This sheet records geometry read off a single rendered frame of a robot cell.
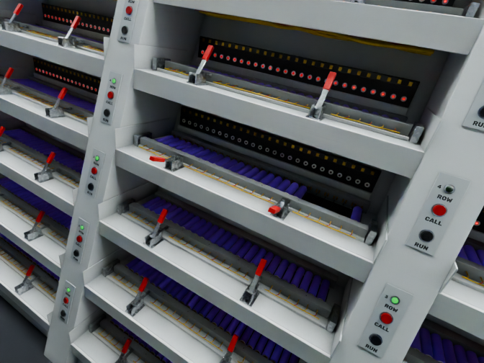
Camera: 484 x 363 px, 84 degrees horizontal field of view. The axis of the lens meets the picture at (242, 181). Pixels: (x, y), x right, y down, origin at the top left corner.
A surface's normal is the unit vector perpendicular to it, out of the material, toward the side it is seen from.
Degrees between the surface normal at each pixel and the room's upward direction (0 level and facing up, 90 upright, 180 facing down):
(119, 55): 90
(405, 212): 90
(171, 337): 17
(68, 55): 107
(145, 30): 90
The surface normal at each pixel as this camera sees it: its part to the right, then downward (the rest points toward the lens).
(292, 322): 0.18, -0.88
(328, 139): -0.46, 0.33
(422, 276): -0.39, 0.06
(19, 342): 0.31, -0.93
